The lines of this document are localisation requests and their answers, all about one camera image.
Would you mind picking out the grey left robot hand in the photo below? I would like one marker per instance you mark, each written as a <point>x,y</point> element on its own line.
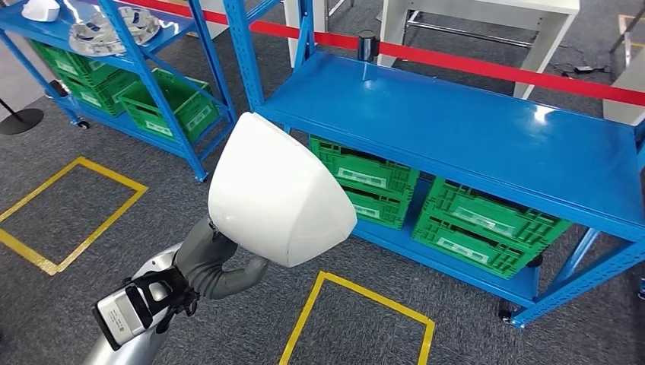
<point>206,262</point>

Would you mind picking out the white curved plastic part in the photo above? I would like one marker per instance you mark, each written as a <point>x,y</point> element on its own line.
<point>277,191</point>

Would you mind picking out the blue metal shelf rack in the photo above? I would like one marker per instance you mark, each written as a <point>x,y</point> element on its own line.
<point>453,131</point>
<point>174,26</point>

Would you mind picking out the white rounded plastic part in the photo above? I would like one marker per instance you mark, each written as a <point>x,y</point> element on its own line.
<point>40,10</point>

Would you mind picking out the yellow floor tape square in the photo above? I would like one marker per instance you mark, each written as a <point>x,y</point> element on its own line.
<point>30,257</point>
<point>353,283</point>

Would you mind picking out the black belt stanchion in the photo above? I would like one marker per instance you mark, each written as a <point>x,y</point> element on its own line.
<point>368,46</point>
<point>20,121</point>

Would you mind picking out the grey wheel hubcap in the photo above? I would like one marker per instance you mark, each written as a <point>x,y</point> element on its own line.
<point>111,30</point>

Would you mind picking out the red barrier belt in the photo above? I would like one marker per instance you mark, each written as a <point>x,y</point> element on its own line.
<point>453,60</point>

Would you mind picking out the black power adapter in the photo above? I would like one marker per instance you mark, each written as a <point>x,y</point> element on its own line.
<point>584,68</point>

